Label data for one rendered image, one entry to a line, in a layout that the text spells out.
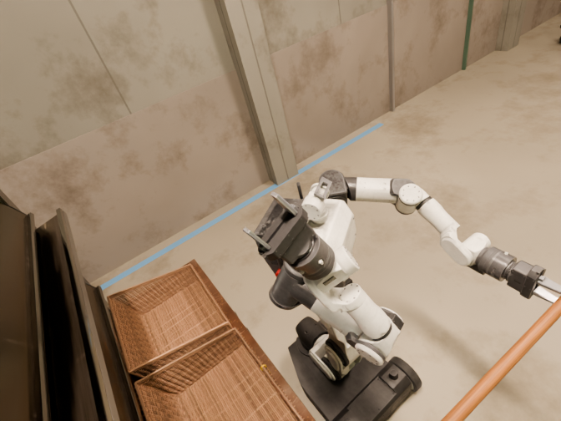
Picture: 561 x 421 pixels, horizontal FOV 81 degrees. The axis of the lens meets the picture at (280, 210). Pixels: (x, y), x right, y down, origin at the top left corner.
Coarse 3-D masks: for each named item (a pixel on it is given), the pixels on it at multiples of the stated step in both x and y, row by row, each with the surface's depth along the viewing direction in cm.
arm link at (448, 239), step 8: (456, 224) 110; (440, 232) 112; (448, 232) 108; (456, 232) 108; (440, 240) 112; (448, 240) 107; (456, 240) 106; (448, 248) 109; (456, 248) 106; (464, 248) 105; (456, 256) 108; (464, 256) 105; (472, 256) 104; (464, 264) 106
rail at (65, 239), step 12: (60, 216) 142; (60, 228) 134; (72, 252) 121; (72, 264) 114; (72, 276) 108; (72, 288) 104; (84, 312) 95; (84, 324) 91; (84, 336) 88; (84, 348) 85; (96, 360) 82; (96, 372) 78; (96, 384) 76; (96, 396) 74; (96, 408) 72; (108, 408) 72; (108, 420) 69
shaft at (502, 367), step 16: (560, 304) 88; (544, 320) 86; (528, 336) 84; (512, 352) 82; (496, 368) 80; (480, 384) 78; (496, 384) 78; (464, 400) 76; (480, 400) 76; (448, 416) 75; (464, 416) 74
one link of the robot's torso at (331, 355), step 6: (330, 348) 148; (330, 354) 148; (324, 360) 178; (330, 360) 154; (336, 360) 147; (354, 360) 156; (360, 360) 164; (330, 366) 176; (336, 366) 150; (342, 366) 154; (348, 366) 155; (336, 372) 173; (342, 372) 154; (336, 378) 179
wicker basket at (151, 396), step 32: (192, 352) 150; (224, 352) 163; (160, 384) 147; (192, 384) 159; (224, 384) 155; (256, 384) 151; (160, 416) 133; (192, 416) 147; (224, 416) 145; (256, 416) 141; (288, 416) 139
